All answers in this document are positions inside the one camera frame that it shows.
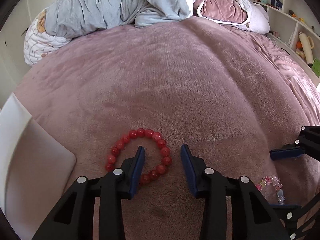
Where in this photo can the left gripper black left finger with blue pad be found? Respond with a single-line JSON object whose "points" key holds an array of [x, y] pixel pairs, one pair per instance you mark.
{"points": [[72, 216]]}

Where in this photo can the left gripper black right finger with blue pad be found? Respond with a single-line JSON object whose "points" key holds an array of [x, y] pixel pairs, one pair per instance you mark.
{"points": [[252, 215]]}

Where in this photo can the grey blue duvet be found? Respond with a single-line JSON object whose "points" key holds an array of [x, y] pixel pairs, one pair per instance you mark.
{"points": [[74, 18]]}

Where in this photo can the white cartoon print quilt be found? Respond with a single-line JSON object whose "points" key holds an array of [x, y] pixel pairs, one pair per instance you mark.
{"points": [[38, 43]]}

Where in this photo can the pink velvet pillow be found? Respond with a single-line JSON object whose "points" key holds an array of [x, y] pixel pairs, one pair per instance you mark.
{"points": [[228, 11]]}

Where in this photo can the white lace pillow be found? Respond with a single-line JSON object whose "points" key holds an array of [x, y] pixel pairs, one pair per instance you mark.
{"points": [[256, 22]]}

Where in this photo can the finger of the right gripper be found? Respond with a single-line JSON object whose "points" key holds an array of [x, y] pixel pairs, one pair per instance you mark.
{"points": [[291, 214], [307, 143]]}

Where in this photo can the mauve plush bed blanket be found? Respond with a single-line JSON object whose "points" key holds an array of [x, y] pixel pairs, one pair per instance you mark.
{"points": [[230, 95]]}

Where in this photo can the white wall shelf unit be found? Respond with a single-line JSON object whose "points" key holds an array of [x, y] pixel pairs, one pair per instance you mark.
{"points": [[294, 26]]}

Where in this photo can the white plastic storage box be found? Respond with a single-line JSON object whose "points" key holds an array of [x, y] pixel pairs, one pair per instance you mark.
{"points": [[35, 169]]}

